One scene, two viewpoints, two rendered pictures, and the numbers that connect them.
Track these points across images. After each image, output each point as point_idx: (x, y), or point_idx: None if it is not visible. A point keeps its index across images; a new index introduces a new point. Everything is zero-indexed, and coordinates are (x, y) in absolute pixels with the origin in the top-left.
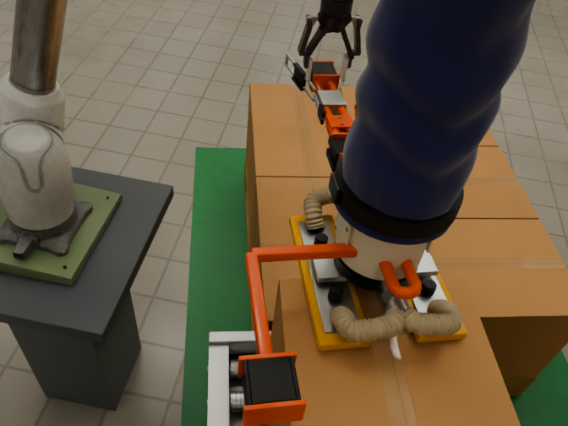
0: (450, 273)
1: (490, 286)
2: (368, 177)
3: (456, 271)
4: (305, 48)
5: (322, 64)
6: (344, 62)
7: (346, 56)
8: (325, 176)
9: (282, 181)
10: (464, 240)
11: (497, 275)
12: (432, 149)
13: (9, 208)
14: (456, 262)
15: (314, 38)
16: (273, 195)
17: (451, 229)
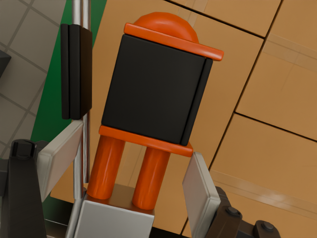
0: (261, 208)
1: (289, 233)
2: None
3: (270, 208)
4: (8, 164)
5: (167, 71)
6: (192, 210)
7: (200, 228)
8: (213, 16)
9: (147, 4)
10: (310, 177)
11: (305, 226)
12: None
13: None
14: (278, 199)
15: (3, 233)
16: (122, 29)
17: (309, 159)
